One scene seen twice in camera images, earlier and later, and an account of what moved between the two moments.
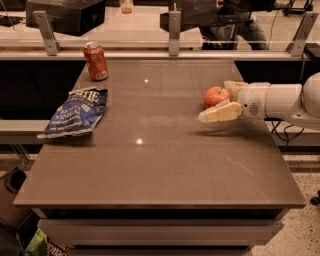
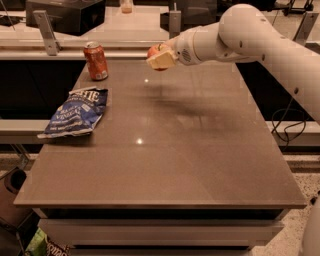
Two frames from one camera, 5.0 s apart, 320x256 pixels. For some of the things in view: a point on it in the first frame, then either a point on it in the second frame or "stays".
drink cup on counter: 126,6 stays
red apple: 214,96 → 157,50
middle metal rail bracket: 174,31 stays
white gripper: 254,99 → 184,47
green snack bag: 41,246 stays
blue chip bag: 77,114 stays
